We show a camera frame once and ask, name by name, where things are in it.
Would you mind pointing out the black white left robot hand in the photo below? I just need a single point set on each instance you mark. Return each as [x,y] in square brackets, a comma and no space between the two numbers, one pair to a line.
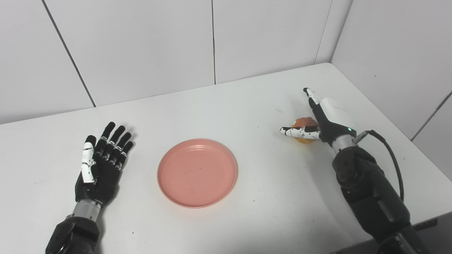
[102,173]

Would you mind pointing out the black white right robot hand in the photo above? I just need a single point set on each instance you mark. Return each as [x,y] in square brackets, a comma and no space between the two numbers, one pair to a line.
[330,118]

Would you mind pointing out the orange cream puff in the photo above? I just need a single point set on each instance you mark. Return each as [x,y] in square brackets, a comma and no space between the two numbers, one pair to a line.
[304,122]

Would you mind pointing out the pink round plate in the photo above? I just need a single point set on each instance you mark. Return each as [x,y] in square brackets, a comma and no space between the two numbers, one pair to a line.
[197,173]

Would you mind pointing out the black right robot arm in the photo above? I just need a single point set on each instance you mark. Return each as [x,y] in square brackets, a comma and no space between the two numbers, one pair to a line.
[370,190]

